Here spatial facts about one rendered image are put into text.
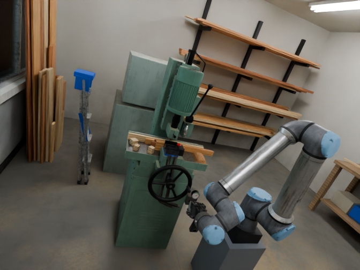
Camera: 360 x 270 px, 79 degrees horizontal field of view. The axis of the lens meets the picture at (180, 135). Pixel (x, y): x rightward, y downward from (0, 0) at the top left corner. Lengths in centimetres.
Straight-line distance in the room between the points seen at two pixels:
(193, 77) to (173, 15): 250
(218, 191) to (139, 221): 91
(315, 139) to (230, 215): 54
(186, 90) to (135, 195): 84
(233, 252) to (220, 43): 332
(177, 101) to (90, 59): 253
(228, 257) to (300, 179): 73
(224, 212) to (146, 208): 85
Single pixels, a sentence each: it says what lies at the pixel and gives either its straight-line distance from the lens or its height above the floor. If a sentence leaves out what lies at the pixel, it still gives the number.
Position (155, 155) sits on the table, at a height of 90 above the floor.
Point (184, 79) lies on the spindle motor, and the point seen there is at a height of 144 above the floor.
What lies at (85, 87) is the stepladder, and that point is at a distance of 217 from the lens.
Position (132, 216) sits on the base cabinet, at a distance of 184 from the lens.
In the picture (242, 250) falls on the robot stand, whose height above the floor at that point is 53.
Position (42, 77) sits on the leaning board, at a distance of 252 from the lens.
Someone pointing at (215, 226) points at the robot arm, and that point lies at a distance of 106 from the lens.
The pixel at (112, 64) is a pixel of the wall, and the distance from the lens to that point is 382.
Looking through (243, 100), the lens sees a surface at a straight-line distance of 403.
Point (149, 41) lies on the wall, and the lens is 381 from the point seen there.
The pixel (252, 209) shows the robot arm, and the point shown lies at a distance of 157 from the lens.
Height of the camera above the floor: 162
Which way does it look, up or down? 21 degrees down
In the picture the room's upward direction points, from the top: 18 degrees clockwise
